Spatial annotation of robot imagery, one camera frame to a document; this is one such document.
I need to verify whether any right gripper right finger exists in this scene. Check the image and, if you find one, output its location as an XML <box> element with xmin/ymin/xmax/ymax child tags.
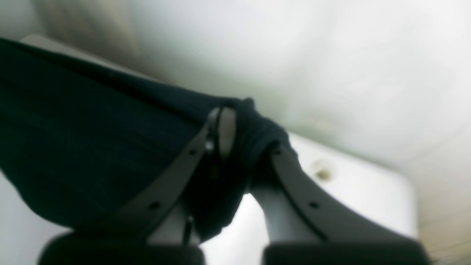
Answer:
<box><xmin>250</xmin><ymin>145</ymin><xmax>431</xmax><ymax>265</ymax></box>

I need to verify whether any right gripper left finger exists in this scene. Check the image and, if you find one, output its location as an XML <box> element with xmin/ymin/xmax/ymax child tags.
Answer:
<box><xmin>39</xmin><ymin>107</ymin><xmax>236</xmax><ymax>265</ymax></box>

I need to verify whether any black T-shirt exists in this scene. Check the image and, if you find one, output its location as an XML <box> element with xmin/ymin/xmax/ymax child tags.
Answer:
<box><xmin>0</xmin><ymin>39</ymin><xmax>296</xmax><ymax>242</ymax></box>

